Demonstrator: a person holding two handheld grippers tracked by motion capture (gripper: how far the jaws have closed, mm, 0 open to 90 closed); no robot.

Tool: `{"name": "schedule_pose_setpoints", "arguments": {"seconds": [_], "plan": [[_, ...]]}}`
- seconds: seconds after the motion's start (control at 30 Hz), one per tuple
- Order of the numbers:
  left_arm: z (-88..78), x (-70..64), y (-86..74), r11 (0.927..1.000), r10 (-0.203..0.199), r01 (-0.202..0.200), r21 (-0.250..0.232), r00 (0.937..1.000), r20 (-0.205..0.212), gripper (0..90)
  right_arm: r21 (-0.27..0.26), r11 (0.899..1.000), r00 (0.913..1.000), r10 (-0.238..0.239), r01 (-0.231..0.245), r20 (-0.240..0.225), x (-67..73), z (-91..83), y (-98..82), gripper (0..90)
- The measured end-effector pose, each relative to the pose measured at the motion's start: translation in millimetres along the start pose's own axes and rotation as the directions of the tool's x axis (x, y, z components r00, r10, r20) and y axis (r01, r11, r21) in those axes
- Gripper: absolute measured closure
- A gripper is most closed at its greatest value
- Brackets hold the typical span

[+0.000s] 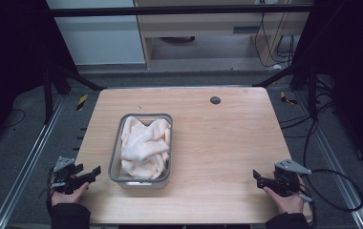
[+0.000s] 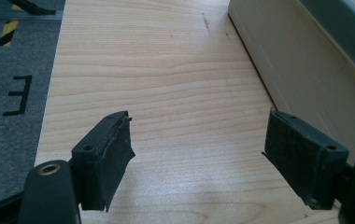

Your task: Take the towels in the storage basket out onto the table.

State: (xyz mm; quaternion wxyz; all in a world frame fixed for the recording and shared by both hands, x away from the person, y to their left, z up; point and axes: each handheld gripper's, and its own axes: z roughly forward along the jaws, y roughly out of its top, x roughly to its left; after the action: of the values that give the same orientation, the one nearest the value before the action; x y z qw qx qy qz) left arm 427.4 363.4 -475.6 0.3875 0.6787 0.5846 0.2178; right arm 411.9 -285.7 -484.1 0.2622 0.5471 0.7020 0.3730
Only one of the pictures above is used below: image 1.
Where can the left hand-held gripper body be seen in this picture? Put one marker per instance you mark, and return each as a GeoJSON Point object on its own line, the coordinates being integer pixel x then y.
{"type": "Point", "coordinates": [64, 173]}

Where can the yellow black tape marker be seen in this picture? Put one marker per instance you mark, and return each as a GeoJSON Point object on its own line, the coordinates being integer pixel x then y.
{"type": "Point", "coordinates": [286, 99]}
{"type": "Point", "coordinates": [81, 102]}

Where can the person's right hand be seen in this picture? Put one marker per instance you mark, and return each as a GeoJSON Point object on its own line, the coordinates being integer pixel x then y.
{"type": "Point", "coordinates": [286, 203]}

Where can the light wooden desk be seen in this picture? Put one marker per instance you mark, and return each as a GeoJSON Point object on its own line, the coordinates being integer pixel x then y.
{"type": "Point", "coordinates": [202, 24]}

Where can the black metal stand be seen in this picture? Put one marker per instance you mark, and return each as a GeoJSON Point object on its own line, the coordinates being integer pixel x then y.
{"type": "Point", "coordinates": [55, 86]}
{"type": "Point", "coordinates": [303, 79]}

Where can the black horizontal frame bar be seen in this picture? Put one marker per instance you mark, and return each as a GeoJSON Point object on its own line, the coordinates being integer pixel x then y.
{"type": "Point", "coordinates": [170, 11]}

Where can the grey round table grommet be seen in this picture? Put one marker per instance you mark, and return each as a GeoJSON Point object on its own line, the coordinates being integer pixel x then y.
{"type": "Point", "coordinates": [215, 100]}

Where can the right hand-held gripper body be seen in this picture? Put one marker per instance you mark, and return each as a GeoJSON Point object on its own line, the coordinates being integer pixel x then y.
{"type": "Point", "coordinates": [287, 178]}

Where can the white cabinet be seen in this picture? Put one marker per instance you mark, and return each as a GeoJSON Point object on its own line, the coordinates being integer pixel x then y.
{"type": "Point", "coordinates": [100, 38]}

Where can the white crumpled towel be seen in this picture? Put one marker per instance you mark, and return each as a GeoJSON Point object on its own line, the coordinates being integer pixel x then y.
{"type": "Point", "coordinates": [144, 148]}

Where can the person's left hand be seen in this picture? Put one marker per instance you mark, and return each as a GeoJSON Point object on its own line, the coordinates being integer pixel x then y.
{"type": "Point", "coordinates": [66, 196]}

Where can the aluminium floor rail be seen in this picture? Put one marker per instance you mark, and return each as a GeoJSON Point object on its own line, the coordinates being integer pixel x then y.
{"type": "Point", "coordinates": [335, 159]}
{"type": "Point", "coordinates": [26, 165]}

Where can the grey plastic bin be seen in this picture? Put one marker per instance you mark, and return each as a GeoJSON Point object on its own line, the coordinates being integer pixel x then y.
{"type": "Point", "coordinates": [114, 165]}

